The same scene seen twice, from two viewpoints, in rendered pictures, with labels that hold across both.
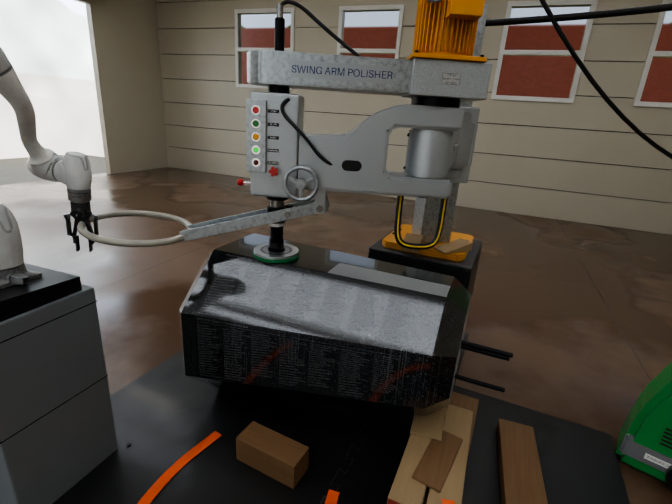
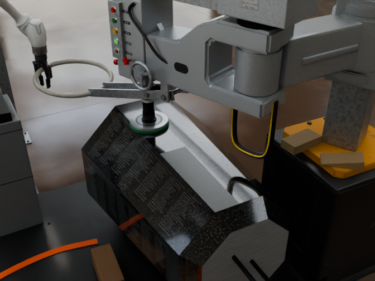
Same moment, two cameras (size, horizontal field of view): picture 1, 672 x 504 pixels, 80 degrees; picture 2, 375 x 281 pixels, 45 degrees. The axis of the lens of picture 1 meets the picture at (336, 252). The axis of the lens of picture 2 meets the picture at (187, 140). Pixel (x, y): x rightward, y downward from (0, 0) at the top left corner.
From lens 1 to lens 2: 1.46 m
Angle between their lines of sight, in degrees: 38
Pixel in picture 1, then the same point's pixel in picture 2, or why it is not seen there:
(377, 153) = (198, 61)
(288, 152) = (137, 47)
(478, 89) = (275, 18)
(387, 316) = (172, 208)
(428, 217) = (331, 118)
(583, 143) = not seen: outside the picture
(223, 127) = not seen: outside the picture
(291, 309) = (128, 174)
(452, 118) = (258, 41)
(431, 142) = (243, 61)
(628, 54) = not seen: outside the picture
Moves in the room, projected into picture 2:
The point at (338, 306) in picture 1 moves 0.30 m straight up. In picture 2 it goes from (151, 185) to (148, 132)
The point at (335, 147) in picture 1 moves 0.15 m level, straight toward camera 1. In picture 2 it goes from (168, 49) to (145, 59)
